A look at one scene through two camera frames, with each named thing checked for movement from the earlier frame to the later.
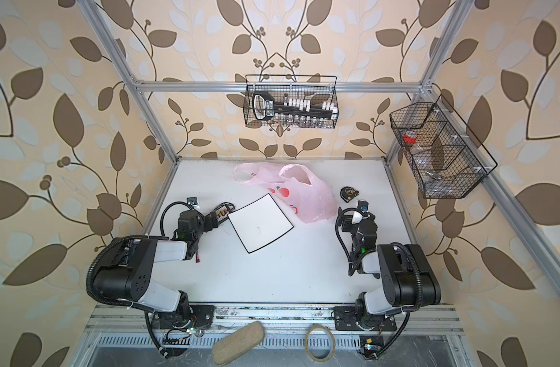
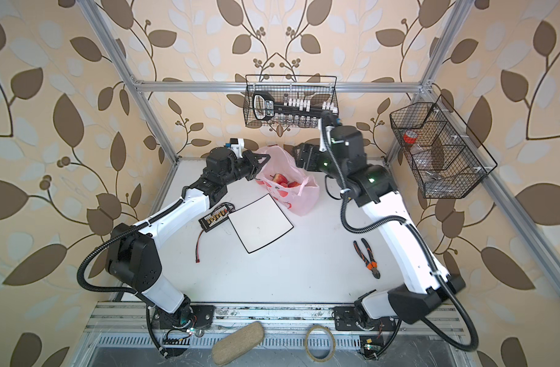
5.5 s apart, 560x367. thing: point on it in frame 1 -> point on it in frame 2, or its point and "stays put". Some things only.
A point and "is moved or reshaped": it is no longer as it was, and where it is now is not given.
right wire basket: [445, 157] stays put
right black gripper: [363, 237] -> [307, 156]
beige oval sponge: [238, 344] stays put
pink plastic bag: [294, 187] is moved or reshaped
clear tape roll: [333, 341] stays put
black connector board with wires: [223, 210] stays put
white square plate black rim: [259, 222] stays put
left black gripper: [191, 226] -> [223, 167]
